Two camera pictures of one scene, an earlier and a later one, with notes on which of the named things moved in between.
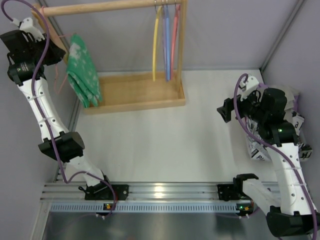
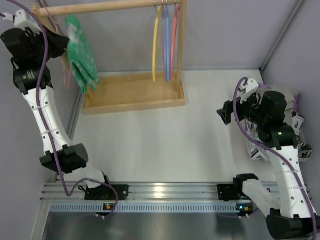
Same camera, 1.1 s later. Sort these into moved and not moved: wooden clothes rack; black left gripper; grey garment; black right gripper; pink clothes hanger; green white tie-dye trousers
Moved: green white tie-dye trousers; pink clothes hanger
Not moved: black left gripper; black right gripper; grey garment; wooden clothes rack
